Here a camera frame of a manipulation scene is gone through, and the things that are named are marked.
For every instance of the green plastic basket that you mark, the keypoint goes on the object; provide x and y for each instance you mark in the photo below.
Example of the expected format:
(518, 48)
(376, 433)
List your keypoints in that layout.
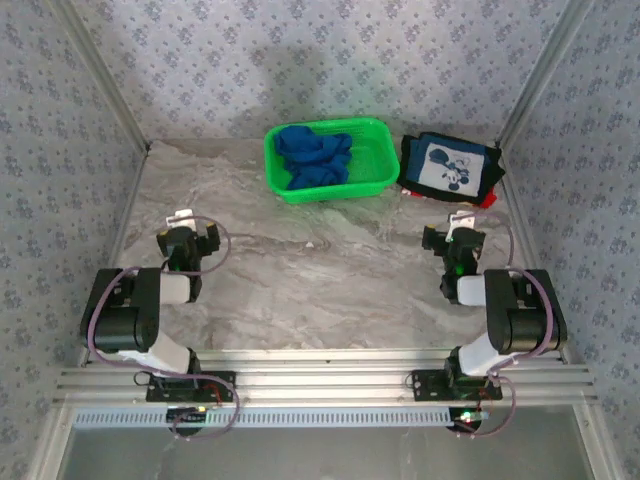
(370, 150)

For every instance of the blue printed t-shirt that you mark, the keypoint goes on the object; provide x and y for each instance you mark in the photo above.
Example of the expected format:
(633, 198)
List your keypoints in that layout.
(310, 150)

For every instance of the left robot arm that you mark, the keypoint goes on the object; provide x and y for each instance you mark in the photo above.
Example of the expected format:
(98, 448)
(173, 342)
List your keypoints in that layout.
(120, 325)

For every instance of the red t-shirt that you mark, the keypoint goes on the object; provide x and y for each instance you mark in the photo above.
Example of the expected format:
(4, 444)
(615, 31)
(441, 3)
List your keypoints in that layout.
(491, 199)

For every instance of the black t-shirt with cartoon print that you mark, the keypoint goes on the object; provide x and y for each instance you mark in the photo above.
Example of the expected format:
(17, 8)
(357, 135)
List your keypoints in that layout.
(450, 165)

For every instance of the circuit board with LED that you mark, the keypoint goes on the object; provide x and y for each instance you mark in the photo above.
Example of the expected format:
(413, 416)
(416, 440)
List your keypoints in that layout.
(470, 416)
(187, 414)

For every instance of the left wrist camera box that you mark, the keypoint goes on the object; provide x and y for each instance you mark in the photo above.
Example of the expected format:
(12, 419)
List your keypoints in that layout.
(181, 216)

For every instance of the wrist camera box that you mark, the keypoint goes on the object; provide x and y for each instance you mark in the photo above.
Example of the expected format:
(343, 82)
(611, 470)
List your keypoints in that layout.
(461, 218)
(181, 216)

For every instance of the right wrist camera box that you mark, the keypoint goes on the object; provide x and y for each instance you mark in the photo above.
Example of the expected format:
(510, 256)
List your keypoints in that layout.
(461, 218)

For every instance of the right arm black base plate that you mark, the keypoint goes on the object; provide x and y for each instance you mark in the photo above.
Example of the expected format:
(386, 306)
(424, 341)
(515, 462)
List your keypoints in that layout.
(425, 385)

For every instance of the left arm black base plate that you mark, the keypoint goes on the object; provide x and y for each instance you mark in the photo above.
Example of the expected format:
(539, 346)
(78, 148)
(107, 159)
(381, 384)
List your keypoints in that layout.
(220, 387)

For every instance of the aluminium mounting rail beam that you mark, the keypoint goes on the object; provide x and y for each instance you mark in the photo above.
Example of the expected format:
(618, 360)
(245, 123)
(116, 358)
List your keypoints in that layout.
(325, 375)

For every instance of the aluminium frame post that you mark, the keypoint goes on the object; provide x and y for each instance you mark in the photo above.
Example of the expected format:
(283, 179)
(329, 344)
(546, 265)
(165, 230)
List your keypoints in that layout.
(100, 75)
(545, 70)

